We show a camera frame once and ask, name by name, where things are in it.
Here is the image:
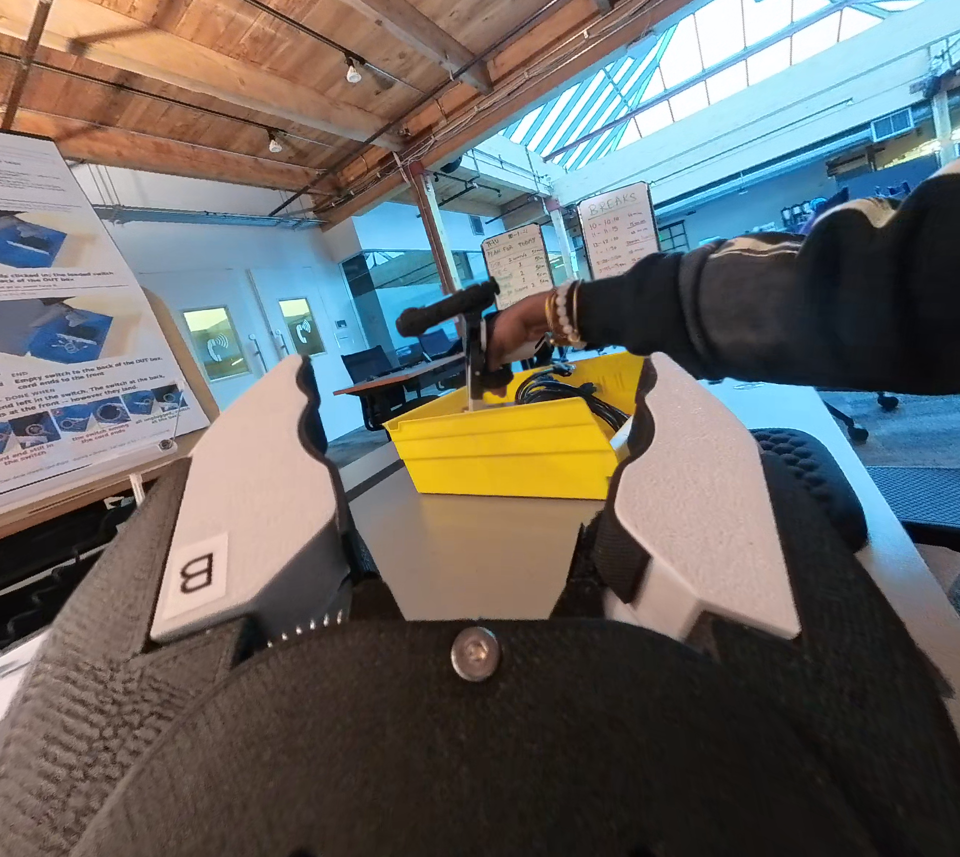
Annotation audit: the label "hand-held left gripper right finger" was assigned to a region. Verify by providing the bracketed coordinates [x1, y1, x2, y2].
[596, 351, 804, 642]

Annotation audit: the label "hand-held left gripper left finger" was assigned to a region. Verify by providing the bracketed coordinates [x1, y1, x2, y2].
[148, 353, 376, 644]

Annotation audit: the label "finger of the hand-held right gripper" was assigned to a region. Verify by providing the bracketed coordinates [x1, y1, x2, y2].
[465, 338, 489, 416]

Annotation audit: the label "yellow plastic bin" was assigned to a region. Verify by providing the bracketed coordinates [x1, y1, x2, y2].
[384, 349, 648, 502]

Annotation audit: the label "black ethernet cable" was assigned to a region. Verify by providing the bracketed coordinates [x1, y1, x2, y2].
[513, 360, 635, 434]

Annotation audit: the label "person's right forearm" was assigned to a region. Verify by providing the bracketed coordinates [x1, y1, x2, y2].
[577, 163, 960, 397]

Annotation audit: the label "person's right hand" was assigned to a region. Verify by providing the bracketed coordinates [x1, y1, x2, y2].
[484, 291, 561, 378]

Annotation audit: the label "wooden desk with black legs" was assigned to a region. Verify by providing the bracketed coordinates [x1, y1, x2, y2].
[333, 353, 468, 432]

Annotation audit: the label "wide handwritten whiteboard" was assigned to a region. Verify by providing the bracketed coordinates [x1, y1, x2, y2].
[480, 224, 558, 311]

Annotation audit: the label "black office chair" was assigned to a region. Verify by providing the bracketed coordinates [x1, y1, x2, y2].
[341, 344, 410, 432]

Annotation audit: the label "glass door with phone icon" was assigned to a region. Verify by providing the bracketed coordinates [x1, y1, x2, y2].
[277, 296, 328, 358]
[182, 305, 252, 383]

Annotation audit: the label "tall handwritten whiteboard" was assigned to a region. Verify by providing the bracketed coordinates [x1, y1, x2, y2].
[576, 180, 661, 281]

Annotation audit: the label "instruction poster board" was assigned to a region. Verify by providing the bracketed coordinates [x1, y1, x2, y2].
[0, 131, 222, 498]

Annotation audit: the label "bead bracelets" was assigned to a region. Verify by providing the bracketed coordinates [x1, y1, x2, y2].
[543, 279, 588, 350]

